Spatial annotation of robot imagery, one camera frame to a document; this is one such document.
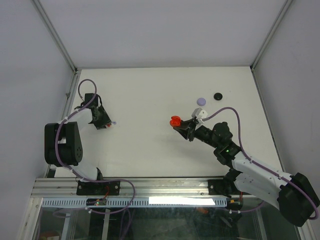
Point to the metal corner frame post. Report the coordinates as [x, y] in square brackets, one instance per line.
[271, 33]

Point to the orange charging case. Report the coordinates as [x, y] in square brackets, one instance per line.
[175, 121]

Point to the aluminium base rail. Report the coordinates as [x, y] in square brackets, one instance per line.
[61, 187]

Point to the lilac charging case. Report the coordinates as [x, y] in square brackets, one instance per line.
[201, 101]

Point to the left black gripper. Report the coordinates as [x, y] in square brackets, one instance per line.
[106, 120]

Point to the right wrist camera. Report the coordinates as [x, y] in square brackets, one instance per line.
[199, 114]

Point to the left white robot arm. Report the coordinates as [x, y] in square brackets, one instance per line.
[63, 146]

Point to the left metal frame post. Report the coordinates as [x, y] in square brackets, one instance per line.
[54, 34]

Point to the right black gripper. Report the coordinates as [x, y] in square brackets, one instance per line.
[191, 130]

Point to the white slotted cable duct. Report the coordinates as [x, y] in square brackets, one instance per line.
[138, 202]

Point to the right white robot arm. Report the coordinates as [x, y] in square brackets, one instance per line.
[291, 194]

